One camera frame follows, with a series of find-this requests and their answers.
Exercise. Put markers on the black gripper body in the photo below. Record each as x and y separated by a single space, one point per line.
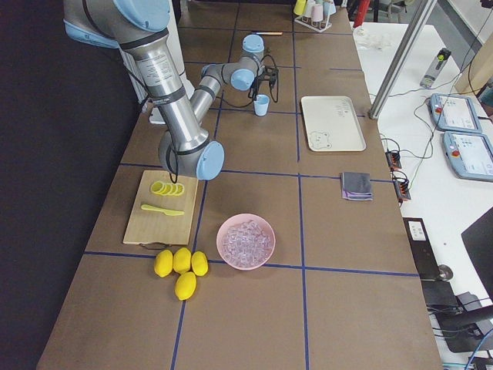
256 88

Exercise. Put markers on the light blue plastic cup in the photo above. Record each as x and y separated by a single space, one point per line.
261 104

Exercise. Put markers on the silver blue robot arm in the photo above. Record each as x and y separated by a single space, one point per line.
142 29

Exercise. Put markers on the white cup rack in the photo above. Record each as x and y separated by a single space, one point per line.
320 26

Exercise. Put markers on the yellow cup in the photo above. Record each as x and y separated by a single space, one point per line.
299 7

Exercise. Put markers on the pink cup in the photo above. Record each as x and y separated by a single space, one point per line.
317 12

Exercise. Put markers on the pink bowl of ice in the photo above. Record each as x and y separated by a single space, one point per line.
245 241

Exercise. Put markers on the cream bear serving tray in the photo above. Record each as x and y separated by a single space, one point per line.
332 124

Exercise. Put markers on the grey purple folded cloth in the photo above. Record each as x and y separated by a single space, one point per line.
356 186

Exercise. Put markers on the black power strip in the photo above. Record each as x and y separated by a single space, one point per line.
393 159
401 186

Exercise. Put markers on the lemon slices row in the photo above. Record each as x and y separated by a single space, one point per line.
167 189

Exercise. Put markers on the wooden cutting board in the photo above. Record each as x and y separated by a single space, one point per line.
148 227

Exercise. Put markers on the yellow plastic knife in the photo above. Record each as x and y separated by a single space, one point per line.
167 212

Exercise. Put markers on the blue teach pendant tablet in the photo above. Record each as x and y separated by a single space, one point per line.
454 113
469 154

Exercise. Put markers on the whole yellow lemon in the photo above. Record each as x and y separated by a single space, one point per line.
199 263
182 260
185 286
163 263

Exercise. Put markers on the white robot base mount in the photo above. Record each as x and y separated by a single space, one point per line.
155 117

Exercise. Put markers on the aluminium frame post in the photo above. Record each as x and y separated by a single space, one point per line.
413 30

